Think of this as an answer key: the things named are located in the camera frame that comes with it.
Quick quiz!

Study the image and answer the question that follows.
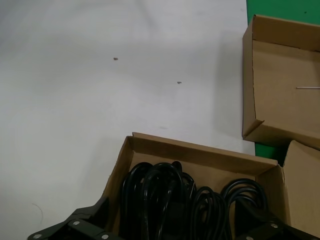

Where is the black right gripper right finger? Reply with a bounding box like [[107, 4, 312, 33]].
[[234, 200, 320, 240]]

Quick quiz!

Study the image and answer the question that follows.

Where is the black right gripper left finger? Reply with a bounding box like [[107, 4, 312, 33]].
[[26, 194, 121, 240]]

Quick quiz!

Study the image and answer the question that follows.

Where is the black power cable bundle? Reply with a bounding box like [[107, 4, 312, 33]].
[[143, 161, 199, 240], [221, 177, 267, 218], [191, 186, 227, 240], [121, 161, 151, 240]]

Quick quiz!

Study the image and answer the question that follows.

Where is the open brown cardboard box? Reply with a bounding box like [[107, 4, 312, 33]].
[[103, 131, 320, 240]]

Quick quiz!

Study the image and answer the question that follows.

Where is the cardboard box with lid hole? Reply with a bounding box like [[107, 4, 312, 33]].
[[241, 14, 320, 151]]

